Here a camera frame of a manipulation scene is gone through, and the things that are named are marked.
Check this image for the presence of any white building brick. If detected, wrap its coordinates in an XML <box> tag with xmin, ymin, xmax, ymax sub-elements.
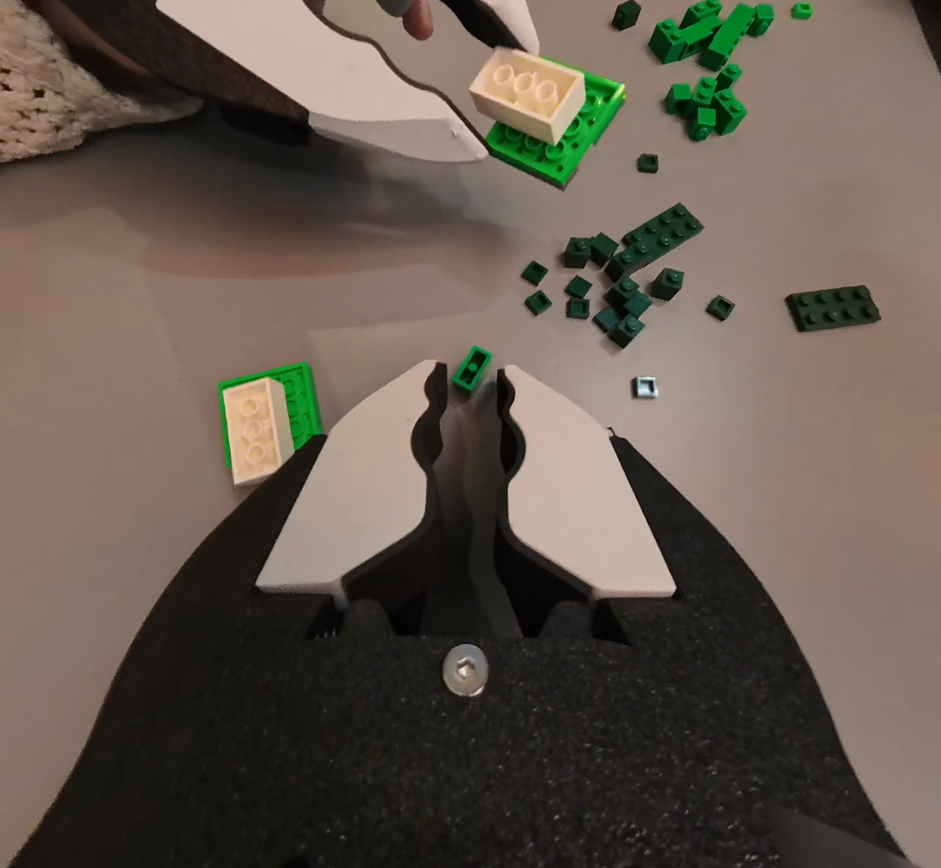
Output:
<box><xmin>469</xmin><ymin>47</ymin><xmax>587</xmax><ymax>146</ymax></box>
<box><xmin>223</xmin><ymin>377</ymin><xmax>295</xmax><ymax>488</ymax></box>

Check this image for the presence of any dark green eight-stud plate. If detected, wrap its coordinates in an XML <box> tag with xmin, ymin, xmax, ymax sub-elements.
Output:
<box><xmin>784</xmin><ymin>285</ymin><xmax>882</xmax><ymax>333</ymax></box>

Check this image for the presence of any person's left forearm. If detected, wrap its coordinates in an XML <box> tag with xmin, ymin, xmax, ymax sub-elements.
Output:
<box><xmin>0</xmin><ymin>0</ymin><xmax>201</xmax><ymax>165</ymax></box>

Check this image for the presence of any square bright green plate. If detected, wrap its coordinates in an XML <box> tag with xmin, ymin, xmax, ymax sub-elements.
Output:
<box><xmin>485</xmin><ymin>71</ymin><xmax>627</xmax><ymax>191</ymax></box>
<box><xmin>218</xmin><ymin>362</ymin><xmax>325</xmax><ymax>472</ymax></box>

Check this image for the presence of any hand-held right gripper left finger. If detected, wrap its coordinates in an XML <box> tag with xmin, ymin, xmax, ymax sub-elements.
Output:
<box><xmin>253</xmin><ymin>358</ymin><xmax>449</xmax><ymax>612</ymax></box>

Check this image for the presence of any small green building brick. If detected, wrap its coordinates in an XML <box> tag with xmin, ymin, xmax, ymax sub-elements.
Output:
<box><xmin>451</xmin><ymin>345</ymin><xmax>493</xmax><ymax>393</ymax></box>

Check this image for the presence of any pile of bright green bricks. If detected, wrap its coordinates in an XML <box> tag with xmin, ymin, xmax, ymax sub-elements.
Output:
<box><xmin>647</xmin><ymin>0</ymin><xmax>777</xmax><ymax>143</ymax></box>

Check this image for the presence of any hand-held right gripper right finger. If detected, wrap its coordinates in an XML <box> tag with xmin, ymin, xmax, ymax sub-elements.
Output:
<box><xmin>495</xmin><ymin>364</ymin><xmax>679</xmax><ymax>603</ymax></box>

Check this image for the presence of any pile of dark green bricks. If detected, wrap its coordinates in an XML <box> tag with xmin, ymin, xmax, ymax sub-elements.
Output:
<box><xmin>520</xmin><ymin>201</ymin><xmax>707</xmax><ymax>349</ymax></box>

